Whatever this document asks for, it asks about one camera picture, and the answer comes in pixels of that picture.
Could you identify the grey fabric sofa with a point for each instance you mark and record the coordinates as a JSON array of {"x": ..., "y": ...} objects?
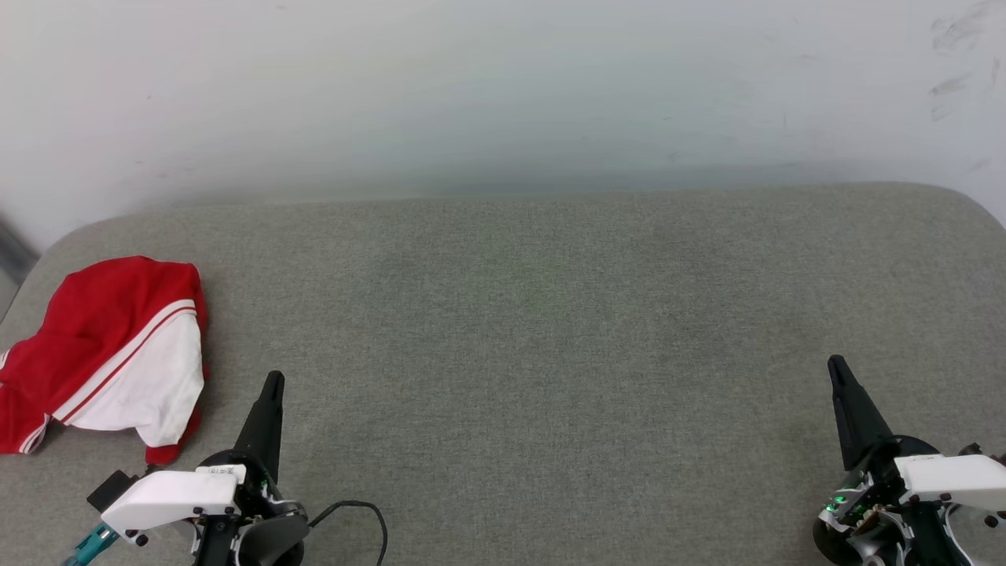
[{"x": 550, "y": 354}]

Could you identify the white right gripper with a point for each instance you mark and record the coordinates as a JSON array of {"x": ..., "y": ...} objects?
[{"x": 951, "y": 478}]

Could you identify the dark grey wall skirting strip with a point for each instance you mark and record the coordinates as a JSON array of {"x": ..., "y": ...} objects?
[{"x": 14, "y": 251}]

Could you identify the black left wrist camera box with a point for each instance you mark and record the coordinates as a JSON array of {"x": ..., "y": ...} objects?
[{"x": 111, "y": 489}]

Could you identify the red and white basketball jersey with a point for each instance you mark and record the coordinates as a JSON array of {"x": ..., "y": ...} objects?
[{"x": 102, "y": 330}]

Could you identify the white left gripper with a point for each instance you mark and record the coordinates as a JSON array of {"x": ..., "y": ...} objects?
[{"x": 169, "y": 495}]

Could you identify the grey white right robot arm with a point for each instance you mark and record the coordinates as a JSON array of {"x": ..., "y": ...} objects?
[{"x": 888, "y": 542}]

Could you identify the teal left camera connector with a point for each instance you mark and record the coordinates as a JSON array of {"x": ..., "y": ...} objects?
[{"x": 88, "y": 545}]

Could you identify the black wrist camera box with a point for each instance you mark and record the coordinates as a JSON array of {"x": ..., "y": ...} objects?
[
  {"x": 971, "y": 450},
  {"x": 111, "y": 489}
]

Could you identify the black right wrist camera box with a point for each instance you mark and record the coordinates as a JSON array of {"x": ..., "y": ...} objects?
[{"x": 971, "y": 450}]

